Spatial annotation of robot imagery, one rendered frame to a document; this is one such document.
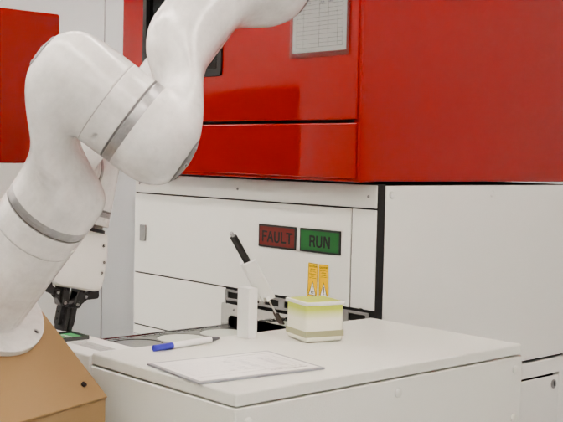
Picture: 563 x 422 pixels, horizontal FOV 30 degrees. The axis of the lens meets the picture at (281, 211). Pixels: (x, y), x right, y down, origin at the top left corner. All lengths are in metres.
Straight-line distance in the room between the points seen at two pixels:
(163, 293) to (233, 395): 1.20
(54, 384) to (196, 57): 0.49
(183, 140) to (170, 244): 1.21
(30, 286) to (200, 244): 1.02
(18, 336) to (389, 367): 0.53
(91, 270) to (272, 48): 0.66
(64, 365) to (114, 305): 3.95
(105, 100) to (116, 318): 4.21
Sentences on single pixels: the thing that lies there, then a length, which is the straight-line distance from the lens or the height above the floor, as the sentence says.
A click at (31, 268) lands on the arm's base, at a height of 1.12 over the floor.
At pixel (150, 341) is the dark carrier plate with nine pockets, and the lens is 2.11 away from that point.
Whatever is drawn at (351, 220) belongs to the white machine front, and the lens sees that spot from 2.06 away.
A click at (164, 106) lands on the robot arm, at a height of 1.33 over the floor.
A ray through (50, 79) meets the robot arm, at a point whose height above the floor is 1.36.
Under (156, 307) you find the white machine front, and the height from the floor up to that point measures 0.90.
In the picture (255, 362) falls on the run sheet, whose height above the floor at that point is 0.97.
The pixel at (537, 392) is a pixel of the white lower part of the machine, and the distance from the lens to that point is 2.50.
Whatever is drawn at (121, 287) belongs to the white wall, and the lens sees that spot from 5.43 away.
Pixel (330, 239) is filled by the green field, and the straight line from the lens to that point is 2.10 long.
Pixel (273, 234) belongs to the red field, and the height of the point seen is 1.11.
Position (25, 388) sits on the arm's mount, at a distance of 1.47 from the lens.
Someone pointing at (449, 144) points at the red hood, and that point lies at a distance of 2.17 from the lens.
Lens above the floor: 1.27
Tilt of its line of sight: 3 degrees down
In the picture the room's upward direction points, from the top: 1 degrees clockwise
